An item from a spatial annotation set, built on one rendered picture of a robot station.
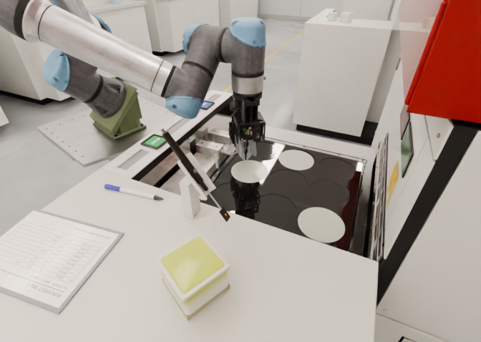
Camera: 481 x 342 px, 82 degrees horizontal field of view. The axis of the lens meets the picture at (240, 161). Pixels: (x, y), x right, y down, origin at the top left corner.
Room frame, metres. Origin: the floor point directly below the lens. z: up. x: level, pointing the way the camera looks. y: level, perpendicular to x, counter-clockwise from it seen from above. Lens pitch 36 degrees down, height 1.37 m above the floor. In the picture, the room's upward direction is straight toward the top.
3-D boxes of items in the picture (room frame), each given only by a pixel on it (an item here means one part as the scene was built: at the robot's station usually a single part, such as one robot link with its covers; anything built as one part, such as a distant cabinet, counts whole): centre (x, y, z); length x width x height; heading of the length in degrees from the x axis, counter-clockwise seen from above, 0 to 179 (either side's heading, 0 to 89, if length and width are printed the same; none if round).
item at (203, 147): (0.72, 0.09, 0.89); 0.08 x 0.03 x 0.03; 66
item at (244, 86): (0.64, -0.02, 1.13); 0.08 x 0.08 x 0.05
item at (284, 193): (0.55, -0.12, 0.90); 0.34 x 0.34 x 0.01; 66
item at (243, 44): (0.64, -0.01, 1.21); 0.09 x 0.08 x 0.11; 61
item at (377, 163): (0.48, -0.32, 0.89); 0.44 x 0.02 x 0.10; 156
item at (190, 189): (0.38, 0.08, 1.03); 0.06 x 0.04 x 0.13; 66
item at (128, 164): (0.76, 0.18, 0.89); 0.55 x 0.09 x 0.14; 156
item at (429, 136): (0.64, -0.41, 1.02); 0.82 x 0.03 x 0.40; 156
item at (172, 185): (0.65, 0.13, 0.87); 0.36 x 0.08 x 0.03; 156
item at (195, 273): (0.23, 0.07, 1.00); 0.07 x 0.07 x 0.07; 40
